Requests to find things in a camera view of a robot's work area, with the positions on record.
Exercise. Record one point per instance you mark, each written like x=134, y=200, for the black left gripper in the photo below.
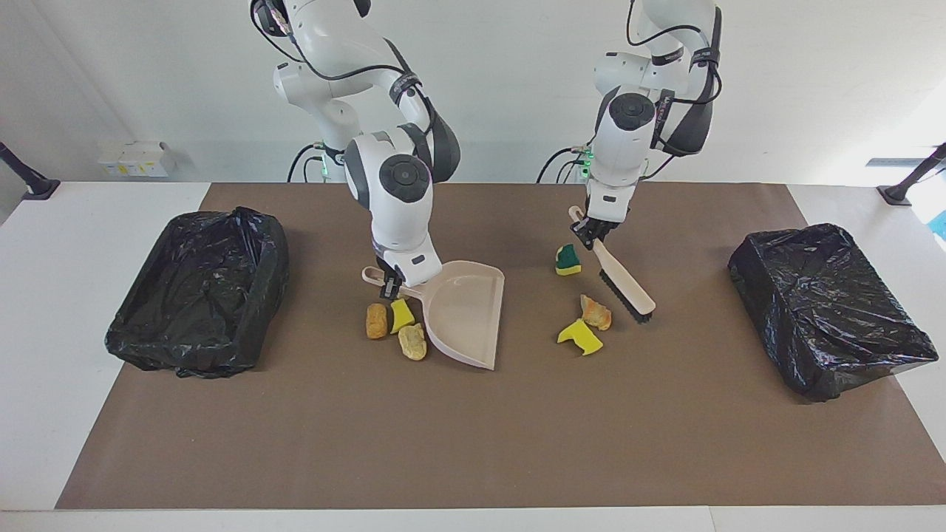
x=604, y=222

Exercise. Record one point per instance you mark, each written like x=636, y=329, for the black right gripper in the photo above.
x=388, y=270

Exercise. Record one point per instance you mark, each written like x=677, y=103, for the small bright yellow sponge piece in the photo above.
x=401, y=316

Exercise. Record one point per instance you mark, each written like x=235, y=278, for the brown sponge chunk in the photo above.
x=377, y=321

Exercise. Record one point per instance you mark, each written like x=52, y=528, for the green and yellow sponge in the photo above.
x=567, y=258

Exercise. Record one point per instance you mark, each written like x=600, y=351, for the beige hand brush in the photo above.
x=628, y=281

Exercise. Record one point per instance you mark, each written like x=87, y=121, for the beige plastic dustpan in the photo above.
x=465, y=310

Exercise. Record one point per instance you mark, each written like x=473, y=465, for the orange and cream sponge scrap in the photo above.
x=597, y=314

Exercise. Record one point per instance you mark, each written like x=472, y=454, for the notched yellow sponge piece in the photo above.
x=580, y=338

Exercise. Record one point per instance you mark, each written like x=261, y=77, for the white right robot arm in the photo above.
x=392, y=207

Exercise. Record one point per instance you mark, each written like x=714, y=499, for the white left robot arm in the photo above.
x=624, y=148

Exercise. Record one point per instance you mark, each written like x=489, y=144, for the bin with black bag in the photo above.
x=828, y=310
x=192, y=295

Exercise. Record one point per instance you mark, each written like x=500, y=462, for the pale yellow sponge lump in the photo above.
x=412, y=343

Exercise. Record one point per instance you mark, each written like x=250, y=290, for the brown table mat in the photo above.
x=665, y=443

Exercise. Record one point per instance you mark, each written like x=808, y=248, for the blue object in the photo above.
x=941, y=225

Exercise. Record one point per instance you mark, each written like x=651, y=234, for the white wall socket box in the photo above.
x=133, y=161

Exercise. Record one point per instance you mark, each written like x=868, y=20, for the black camera stand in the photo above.
x=898, y=194
x=41, y=188

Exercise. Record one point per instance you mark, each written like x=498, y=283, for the grey wall strip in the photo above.
x=894, y=162

